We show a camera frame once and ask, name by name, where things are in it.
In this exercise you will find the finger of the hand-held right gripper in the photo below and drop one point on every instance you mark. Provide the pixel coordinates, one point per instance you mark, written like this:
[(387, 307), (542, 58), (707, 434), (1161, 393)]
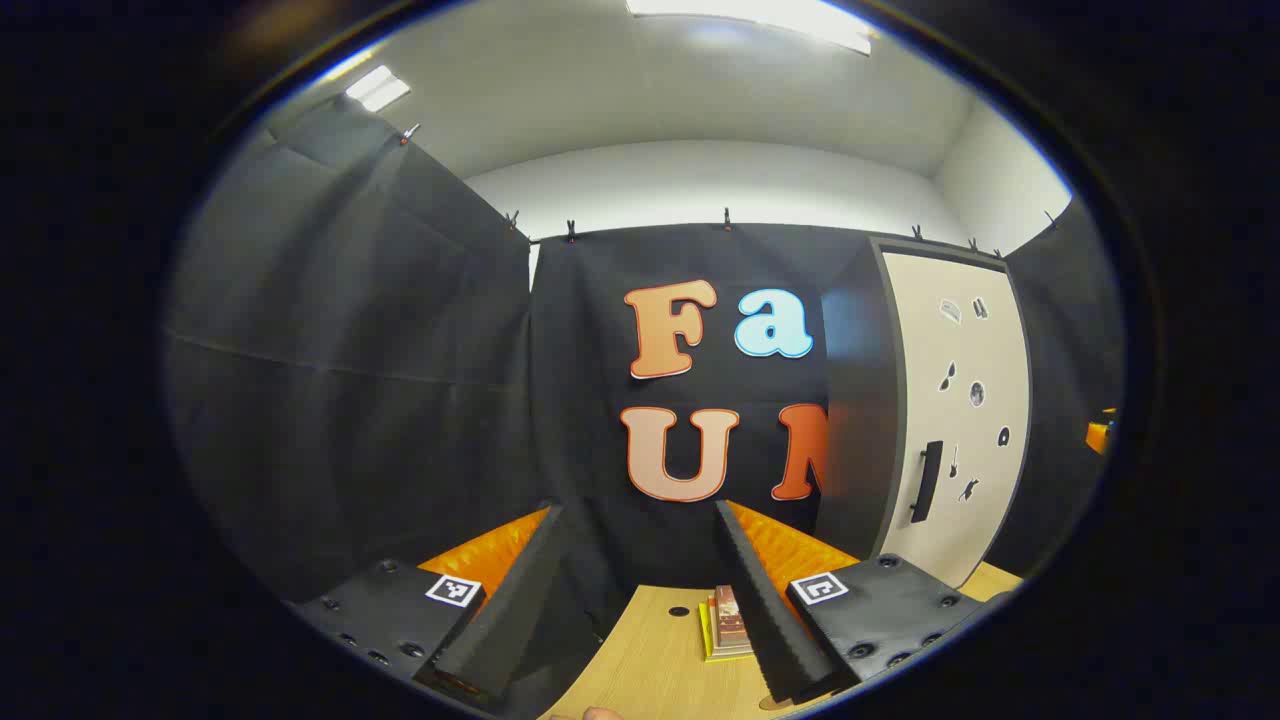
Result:
[(1100, 435)]

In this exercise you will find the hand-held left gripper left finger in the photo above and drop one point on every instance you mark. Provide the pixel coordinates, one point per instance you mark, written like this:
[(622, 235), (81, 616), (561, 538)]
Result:
[(500, 620)]

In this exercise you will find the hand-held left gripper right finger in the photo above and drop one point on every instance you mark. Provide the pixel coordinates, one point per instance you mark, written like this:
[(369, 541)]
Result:
[(770, 630)]

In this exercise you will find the white cabinet door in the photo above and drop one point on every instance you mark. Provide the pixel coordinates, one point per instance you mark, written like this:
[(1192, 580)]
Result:
[(1000, 340)]

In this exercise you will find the dark grey cabinet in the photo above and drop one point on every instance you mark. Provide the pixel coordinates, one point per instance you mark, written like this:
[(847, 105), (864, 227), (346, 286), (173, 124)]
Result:
[(860, 400)]

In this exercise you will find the black backdrop cloth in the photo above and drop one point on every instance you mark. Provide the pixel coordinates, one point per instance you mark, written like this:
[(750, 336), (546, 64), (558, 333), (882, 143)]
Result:
[(350, 400)]

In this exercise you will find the row of black cloth clips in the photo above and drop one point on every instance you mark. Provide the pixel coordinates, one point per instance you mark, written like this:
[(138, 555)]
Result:
[(727, 217)]

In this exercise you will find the small ceiling light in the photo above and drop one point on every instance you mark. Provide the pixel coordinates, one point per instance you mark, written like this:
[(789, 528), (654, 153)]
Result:
[(378, 88)]

